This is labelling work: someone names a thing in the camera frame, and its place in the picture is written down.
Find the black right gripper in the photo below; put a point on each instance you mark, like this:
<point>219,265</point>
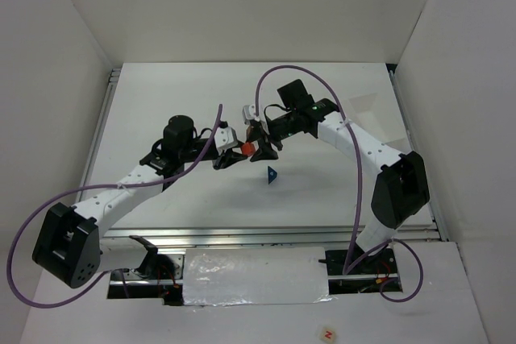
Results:
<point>260,134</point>

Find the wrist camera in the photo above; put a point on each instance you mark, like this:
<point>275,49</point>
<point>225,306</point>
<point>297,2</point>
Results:
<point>251,118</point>
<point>225,137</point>

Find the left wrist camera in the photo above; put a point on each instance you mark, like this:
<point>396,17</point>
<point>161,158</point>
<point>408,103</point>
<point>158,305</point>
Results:
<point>225,137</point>

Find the silver foil sheet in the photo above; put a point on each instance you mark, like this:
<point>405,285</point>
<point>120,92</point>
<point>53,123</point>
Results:
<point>255,276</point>

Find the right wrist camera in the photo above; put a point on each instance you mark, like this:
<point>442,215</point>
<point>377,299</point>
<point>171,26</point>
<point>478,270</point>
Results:
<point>251,118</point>

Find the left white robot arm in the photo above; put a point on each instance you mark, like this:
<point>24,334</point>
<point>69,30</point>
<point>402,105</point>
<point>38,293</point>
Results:
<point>71,244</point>

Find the red cube wood block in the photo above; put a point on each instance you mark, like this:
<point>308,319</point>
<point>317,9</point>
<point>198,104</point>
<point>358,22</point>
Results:
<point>248,149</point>

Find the blue triangle wood block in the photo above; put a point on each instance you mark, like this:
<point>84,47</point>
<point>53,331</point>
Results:
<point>271,174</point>

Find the aluminium rail frame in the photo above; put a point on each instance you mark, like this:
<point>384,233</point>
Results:
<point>313,198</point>

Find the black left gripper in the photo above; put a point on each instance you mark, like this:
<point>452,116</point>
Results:
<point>220,155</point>

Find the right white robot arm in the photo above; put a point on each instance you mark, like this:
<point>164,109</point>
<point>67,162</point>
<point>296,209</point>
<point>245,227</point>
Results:
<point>400,188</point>

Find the small letter N tile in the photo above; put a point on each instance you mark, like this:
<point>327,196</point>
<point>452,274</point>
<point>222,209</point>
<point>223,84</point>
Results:
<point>326,335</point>

